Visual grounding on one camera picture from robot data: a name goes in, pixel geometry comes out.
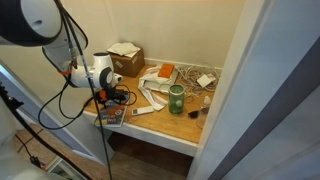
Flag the tangled white cables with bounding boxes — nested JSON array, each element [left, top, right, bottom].
[[175, 62, 221, 98]]

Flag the small orange box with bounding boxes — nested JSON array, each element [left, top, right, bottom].
[[157, 63, 176, 79]]

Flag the white remote control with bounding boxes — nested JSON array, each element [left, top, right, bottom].
[[131, 105, 155, 117]]

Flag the stack of white papers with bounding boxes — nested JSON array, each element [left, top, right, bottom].
[[107, 41, 142, 58]]

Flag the white door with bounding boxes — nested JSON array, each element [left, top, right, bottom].
[[186, 0, 320, 180]]

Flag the white power adapter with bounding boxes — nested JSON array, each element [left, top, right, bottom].
[[196, 73, 214, 88]]

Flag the white plastic bag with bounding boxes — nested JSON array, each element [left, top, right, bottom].
[[138, 65, 179, 112]]

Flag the green glass jar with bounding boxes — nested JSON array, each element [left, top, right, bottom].
[[168, 83, 186, 115]]

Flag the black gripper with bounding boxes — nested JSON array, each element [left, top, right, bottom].
[[105, 87, 131, 105]]

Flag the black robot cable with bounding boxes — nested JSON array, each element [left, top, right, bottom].
[[37, 0, 138, 180]]

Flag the clear plastic bottle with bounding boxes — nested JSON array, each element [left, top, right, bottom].
[[196, 95, 212, 129]]

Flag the black tripod pole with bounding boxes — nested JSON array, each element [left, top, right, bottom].
[[0, 82, 92, 180]]

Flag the brown cardboard box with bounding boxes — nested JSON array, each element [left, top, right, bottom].
[[108, 46, 146, 78]]

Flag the blue orange paperback book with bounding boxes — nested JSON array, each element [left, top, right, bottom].
[[94, 99, 129, 128]]

